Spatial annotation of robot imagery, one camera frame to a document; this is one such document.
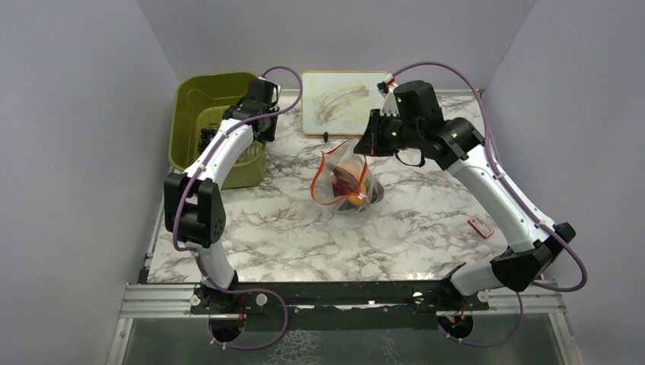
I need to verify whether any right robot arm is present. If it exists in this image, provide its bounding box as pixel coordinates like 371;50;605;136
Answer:
354;81;576;309

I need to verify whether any purple cable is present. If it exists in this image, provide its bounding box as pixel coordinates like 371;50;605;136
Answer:
383;61;589;350
171;65;304;351

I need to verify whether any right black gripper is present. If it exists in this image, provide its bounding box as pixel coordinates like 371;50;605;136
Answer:
354;109;421;157

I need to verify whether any small red white card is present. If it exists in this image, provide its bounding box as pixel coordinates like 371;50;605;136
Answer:
468;214;494;239

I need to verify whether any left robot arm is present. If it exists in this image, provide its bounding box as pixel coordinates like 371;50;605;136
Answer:
164;77;281;313

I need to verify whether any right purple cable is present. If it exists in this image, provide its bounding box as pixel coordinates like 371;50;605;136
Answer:
383;61;589;350

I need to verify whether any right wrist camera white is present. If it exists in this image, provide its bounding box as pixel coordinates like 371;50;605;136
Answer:
377;73;399;117

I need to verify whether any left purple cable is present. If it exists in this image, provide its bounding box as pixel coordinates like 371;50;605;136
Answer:
171;65;304;351

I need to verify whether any clear zip bag orange zipper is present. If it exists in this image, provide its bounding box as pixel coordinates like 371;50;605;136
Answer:
310;138;385;213

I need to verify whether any orange toy carrot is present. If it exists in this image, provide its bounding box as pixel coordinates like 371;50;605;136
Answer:
347;193;369;207

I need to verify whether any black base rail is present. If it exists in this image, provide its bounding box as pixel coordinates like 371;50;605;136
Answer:
189;280;489;332

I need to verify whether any framed painting on stand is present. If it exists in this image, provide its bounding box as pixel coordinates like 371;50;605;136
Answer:
300;70;388;136

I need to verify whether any black toy grape bunch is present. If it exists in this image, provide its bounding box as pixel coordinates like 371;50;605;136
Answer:
197;129;218;154

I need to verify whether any olive green plastic bin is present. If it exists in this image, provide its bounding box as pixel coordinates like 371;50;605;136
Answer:
168;71;267;189

